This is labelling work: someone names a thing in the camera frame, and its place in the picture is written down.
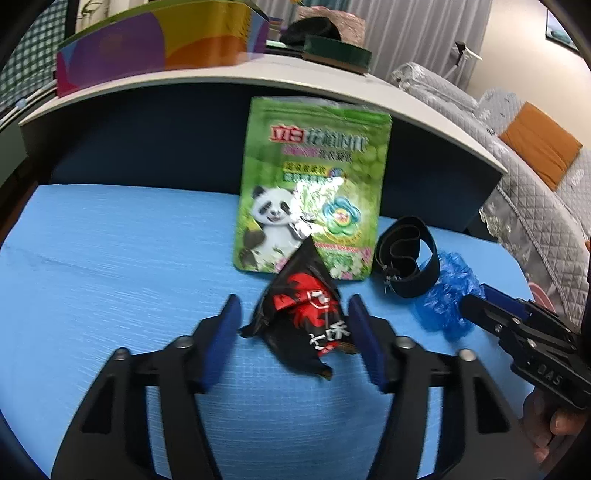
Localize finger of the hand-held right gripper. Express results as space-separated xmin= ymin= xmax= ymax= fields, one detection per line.
xmin=480 ymin=284 xmax=539 ymax=320
xmin=459 ymin=294 xmax=509 ymax=343

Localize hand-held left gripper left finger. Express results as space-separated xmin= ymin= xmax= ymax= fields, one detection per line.
xmin=51 ymin=293 xmax=243 ymax=480

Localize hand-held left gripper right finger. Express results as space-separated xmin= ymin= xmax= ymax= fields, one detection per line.
xmin=347 ymin=293 xmax=543 ymax=480

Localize pink bin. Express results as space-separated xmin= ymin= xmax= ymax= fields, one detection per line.
xmin=529 ymin=281 xmax=555 ymax=308

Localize blue plastic shoe cover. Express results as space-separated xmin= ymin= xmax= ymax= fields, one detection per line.
xmin=413 ymin=251 xmax=483 ymax=340

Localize black red snack wrapper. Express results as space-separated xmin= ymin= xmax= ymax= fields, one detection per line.
xmin=238 ymin=236 xmax=361 ymax=381

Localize person's right hand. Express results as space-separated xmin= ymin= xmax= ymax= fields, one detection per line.
xmin=524 ymin=388 xmax=591 ymax=467

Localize grey quilted sofa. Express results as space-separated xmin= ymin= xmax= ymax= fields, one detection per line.
xmin=390 ymin=60 xmax=591 ymax=324

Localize orange cushion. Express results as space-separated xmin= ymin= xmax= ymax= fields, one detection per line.
xmin=500 ymin=102 xmax=583 ymax=190

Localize green panda print pouch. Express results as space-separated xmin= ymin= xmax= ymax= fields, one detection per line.
xmin=233 ymin=96 xmax=393 ymax=282

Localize white top coffee table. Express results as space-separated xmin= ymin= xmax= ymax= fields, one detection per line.
xmin=18 ymin=53 xmax=509 ymax=232

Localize white floor stand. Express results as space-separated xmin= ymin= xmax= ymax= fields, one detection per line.
xmin=455 ymin=41 xmax=481 ymax=93

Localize grey curtain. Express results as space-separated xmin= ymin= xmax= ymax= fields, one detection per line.
xmin=360 ymin=0 xmax=490 ymax=93

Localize green round tin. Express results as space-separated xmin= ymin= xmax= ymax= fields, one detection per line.
xmin=302 ymin=36 xmax=372 ymax=77

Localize multicoloured box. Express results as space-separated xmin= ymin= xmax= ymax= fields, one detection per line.
xmin=55 ymin=0 xmax=269 ymax=97

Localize white rod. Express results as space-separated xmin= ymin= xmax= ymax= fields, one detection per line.
xmin=0 ymin=85 xmax=58 ymax=125

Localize pink patterned bag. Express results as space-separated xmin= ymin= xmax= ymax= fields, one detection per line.
xmin=295 ymin=4 xmax=365 ymax=47

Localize black bowl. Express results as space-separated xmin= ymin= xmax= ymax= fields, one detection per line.
xmin=281 ymin=16 xmax=342 ymax=49

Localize green checked cloth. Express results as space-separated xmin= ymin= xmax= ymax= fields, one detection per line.
xmin=0 ymin=0 xmax=70 ymax=114

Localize black elastic strap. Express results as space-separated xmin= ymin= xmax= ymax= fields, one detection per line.
xmin=374 ymin=216 xmax=440 ymax=298

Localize framed wall painting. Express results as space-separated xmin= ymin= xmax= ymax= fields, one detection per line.
xmin=546 ymin=9 xmax=580 ymax=54

